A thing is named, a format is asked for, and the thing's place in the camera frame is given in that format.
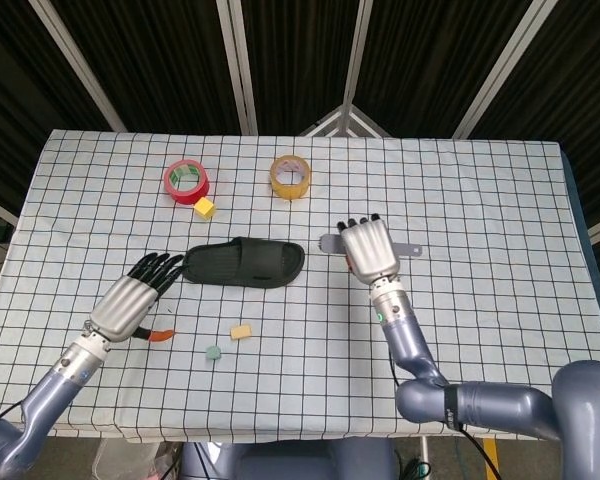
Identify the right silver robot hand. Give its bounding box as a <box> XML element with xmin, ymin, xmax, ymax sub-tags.
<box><xmin>335</xmin><ymin>212</ymin><xmax>401</xmax><ymax>287</ymax></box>

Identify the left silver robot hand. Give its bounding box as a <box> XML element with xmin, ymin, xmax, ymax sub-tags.
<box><xmin>88</xmin><ymin>252</ymin><xmax>185</xmax><ymax>346</ymax></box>

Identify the grey scrub brush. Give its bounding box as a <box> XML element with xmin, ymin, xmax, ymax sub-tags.
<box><xmin>318</xmin><ymin>234</ymin><xmax>426</xmax><ymax>260</ymax></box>

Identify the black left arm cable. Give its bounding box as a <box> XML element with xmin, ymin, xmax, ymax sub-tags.
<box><xmin>0</xmin><ymin>398</ymin><xmax>27</xmax><ymax>429</ymax></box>

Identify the grey metal triangular stand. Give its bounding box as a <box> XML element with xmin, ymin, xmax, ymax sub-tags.
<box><xmin>298</xmin><ymin>103</ymin><xmax>392</xmax><ymax>138</ymax></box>

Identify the yellow cube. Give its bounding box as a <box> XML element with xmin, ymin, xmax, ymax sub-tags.
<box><xmin>194</xmin><ymin>196</ymin><xmax>218</xmax><ymax>220</ymax></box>

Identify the white checkered tablecloth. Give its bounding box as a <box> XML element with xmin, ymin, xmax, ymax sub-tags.
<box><xmin>0</xmin><ymin>128</ymin><xmax>600</xmax><ymax>444</ymax></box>

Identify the yellow tape roll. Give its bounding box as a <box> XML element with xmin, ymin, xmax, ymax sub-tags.
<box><xmin>269</xmin><ymin>154</ymin><xmax>313</xmax><ymax>201</ymax></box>

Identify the white partition frame post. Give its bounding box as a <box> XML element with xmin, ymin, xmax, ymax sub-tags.
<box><xmin>452</xmin><ymin>0</ymin><xmax>549</xmax><ymax>140</ymax></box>
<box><xmin>216</xmin><ymin>0</ymin><xmax>259</xmax><ymax>135</ymax></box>
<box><xmin>340</xmin><ymin>0</ymin><xmax>375</xmax><ymax>107</ymax></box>
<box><xmin>28</xmin><ymin>0</ymin><xmax>127</xmax><ymax>132</ymax></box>

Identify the blue-grey robot torso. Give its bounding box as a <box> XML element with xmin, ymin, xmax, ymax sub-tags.
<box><xmin>179</xmin><ymin>438</ymin><xmax>399</xmax><ymax>480</ymax></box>

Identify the red tape roll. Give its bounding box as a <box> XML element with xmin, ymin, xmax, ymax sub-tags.
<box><xmin>162</xmin><ymin>159</ymin><xmax>212</xmax><ymax>207</ymax></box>

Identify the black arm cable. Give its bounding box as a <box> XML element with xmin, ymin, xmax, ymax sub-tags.
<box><xmin>388</xmin><ymin>349</ymin><xmax>497</xmax><ymax>480</ymax></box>
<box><xmin>0</xmin><ymin>398</ymin><xmax>27</xmax><ymax>429</ymax></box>

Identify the black slipper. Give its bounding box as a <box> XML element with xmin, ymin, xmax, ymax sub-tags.
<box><xmin>179</xmin><ymin>237</ymin><xmax>306</xmax><ymax>290</ymax></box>

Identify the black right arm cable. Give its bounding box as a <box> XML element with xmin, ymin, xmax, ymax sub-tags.
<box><xmin>388</xmin><ymin>349</ymin><xmax>497</xmax><ymax>480</ymax></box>

